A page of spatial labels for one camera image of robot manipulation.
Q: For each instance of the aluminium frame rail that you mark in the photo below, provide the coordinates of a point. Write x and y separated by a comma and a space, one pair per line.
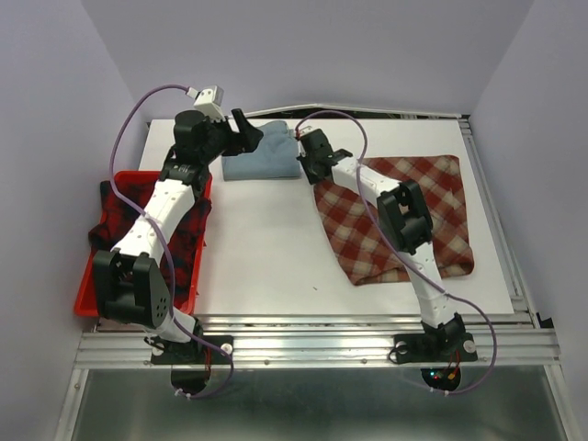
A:
322, 378

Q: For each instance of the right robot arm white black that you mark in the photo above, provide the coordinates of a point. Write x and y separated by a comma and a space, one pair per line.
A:
406, 225

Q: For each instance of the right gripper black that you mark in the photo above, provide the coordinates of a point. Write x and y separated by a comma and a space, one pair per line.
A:
313, 177

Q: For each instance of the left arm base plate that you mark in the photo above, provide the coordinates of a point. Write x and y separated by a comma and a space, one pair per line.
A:
215, 351

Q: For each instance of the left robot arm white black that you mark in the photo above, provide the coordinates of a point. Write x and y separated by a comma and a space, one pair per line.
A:
129, 284

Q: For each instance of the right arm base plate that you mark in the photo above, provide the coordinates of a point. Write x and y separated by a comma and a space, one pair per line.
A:
428, 349

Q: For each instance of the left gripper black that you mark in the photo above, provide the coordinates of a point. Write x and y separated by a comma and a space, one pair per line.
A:
245, 141

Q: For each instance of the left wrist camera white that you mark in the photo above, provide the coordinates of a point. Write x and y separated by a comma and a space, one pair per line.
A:
208, 101

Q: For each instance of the light blue denim skirt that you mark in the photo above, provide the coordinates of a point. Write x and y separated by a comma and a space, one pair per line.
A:
274, 158

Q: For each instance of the red cream plaid skirt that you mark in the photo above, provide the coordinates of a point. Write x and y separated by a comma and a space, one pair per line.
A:
355, 241

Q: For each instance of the red navy plaid skirt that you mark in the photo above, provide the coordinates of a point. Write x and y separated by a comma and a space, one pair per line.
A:
188, 239

